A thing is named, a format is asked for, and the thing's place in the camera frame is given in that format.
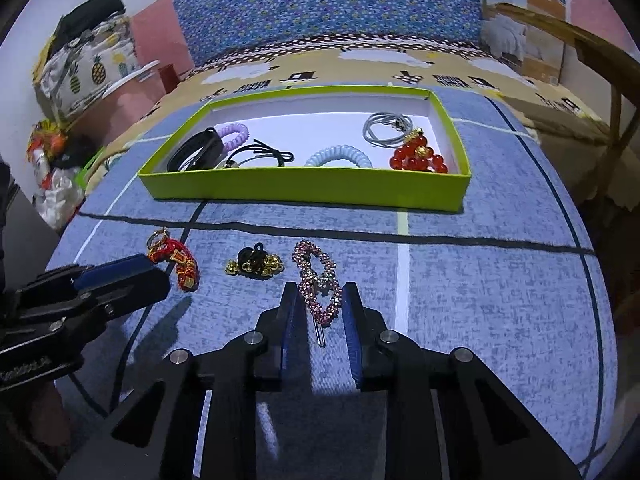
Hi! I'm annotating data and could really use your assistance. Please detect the light blue coil hair tie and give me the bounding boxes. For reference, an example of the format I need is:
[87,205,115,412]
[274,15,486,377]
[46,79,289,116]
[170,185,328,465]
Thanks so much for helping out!
[304,143,374,169]

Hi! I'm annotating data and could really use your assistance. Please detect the pink cabinet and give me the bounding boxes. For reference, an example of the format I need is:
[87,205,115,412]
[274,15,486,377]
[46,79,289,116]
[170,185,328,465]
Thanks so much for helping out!
[68,61,180,145]

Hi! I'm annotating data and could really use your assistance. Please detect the black gold bead hair tie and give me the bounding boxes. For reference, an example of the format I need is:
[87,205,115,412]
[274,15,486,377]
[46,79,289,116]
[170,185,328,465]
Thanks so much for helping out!
[224,242,286,280]

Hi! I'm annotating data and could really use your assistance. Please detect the red bead bracelet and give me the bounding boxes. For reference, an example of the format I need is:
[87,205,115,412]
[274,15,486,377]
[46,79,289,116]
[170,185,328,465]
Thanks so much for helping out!
[388,128,449,175]

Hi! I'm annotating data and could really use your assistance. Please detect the pineapple print bag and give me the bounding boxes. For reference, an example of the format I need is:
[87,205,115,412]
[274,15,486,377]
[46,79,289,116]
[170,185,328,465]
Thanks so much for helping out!
[32,12,141,126]

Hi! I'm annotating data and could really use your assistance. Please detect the green jewelry box tray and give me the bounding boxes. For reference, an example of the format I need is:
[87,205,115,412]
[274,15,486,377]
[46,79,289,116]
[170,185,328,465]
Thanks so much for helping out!
[138,84,472,212]

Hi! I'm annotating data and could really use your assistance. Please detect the black bag on top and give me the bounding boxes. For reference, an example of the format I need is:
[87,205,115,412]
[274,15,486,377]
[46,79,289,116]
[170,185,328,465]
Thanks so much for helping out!
[52,0,125,50]

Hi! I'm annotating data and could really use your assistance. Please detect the wooden side table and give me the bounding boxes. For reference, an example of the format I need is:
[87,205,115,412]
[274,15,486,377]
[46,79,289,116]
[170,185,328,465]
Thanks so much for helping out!
[496,3,639,203]

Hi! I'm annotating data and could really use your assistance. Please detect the black watch band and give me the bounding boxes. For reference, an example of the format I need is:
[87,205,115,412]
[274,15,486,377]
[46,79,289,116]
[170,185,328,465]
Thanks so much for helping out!
[166,127,224,172]

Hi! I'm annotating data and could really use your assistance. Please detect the tan sheep print bedsheet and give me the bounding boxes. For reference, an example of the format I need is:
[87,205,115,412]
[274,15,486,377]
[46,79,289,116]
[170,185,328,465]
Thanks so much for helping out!
[85,35,608,192]

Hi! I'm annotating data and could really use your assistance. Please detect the blue grey plaid blanket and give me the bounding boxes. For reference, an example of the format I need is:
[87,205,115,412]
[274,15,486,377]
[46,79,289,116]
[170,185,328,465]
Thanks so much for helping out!
[50,89,617,479]

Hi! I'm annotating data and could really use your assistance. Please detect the red braided keychain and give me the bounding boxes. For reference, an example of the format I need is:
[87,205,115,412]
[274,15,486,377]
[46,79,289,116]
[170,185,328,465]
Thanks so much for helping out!
[146,228,200,292]

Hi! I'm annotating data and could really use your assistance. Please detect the pink rhinestone hair clip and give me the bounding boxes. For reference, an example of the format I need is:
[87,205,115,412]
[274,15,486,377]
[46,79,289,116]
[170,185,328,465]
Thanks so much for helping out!
[292,240,342,348]

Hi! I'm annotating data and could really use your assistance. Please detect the black bow hair tie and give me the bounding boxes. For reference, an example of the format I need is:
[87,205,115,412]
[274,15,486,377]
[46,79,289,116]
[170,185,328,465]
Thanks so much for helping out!
[217,138,296,170]

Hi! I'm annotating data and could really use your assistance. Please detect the purple coil hair tie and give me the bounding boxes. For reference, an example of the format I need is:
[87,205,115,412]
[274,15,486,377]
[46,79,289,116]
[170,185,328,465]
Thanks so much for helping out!
[214,121,251,155]

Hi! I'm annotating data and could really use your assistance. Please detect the cardboard bedding box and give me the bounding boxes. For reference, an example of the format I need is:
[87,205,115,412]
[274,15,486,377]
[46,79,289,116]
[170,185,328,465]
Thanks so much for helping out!
[480,0,566,84]

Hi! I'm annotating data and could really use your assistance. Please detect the grey hair ties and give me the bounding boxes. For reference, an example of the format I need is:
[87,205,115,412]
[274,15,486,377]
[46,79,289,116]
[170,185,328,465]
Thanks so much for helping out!
[361,110,414,149]

